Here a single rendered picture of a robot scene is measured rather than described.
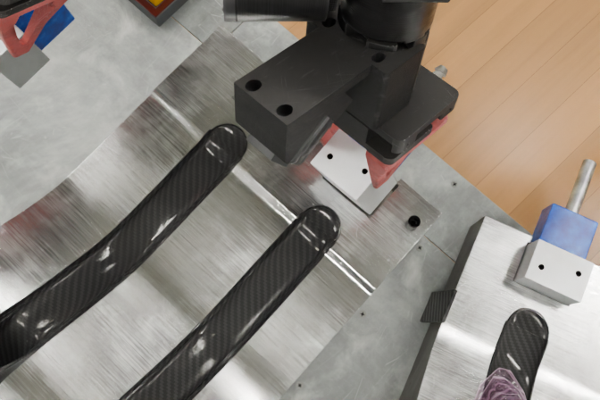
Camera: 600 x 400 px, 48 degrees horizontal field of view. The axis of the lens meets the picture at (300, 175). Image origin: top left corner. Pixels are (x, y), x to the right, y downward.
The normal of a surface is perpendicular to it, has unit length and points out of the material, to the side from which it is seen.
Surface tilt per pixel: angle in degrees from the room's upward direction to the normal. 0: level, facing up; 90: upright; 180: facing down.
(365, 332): 0
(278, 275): 3
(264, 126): 73
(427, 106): 21
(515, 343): 5
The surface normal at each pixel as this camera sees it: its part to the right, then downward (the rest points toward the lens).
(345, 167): -0.29, -0.25
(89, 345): 0.32, -0.56
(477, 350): 0.10, -0.44
